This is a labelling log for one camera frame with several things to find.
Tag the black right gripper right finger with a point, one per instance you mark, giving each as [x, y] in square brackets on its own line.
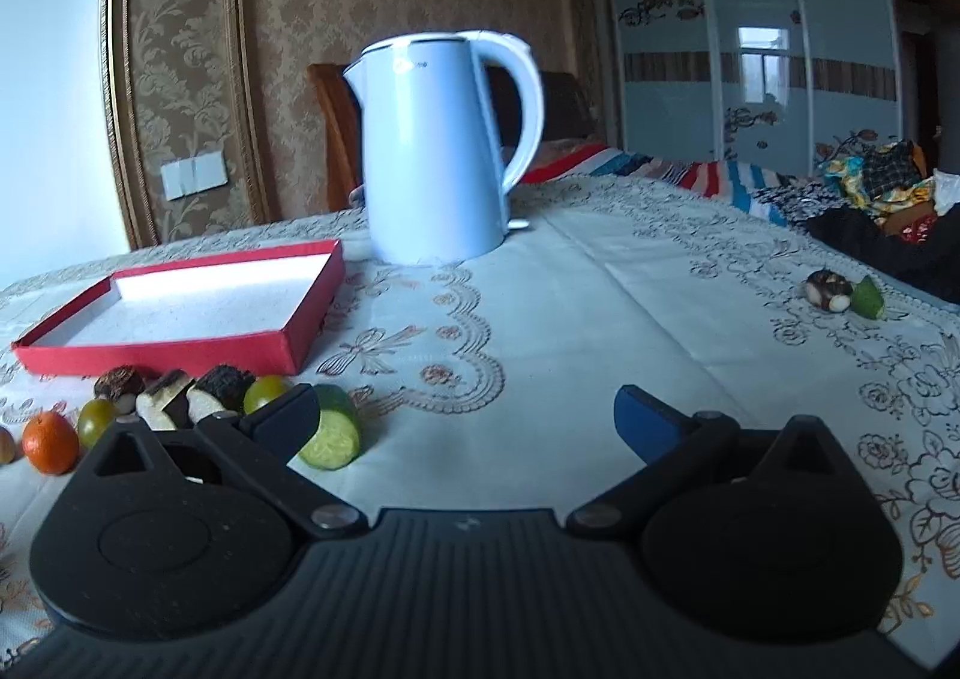
[768, 537]

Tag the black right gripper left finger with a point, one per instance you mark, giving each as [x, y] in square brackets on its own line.
[182, 531]

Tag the green round fruit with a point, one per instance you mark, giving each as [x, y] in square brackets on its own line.
[93, 420]
[264, 390]

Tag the orange tangerine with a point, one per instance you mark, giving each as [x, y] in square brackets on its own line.
[50, 444]

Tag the cut green cucumber piece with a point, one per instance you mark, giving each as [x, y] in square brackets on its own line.
[337, 439]

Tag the red shallow cardboard box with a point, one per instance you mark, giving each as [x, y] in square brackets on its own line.
[259, 310]

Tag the white embroidered tablecloth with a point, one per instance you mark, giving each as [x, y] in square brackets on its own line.
[486, 393]

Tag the colourful clothes pile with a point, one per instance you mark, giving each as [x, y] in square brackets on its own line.
[890, 182]

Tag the white electric kettle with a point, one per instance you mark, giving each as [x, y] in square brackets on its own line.
[435, 183]

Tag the sliding door wardrobe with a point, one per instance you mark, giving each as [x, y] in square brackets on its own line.
[776, 83]

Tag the white wall switch panel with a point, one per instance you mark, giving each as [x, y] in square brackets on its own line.
[194, 175]

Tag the gold wall panel frame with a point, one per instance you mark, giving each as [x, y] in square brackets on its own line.
[179, 80]

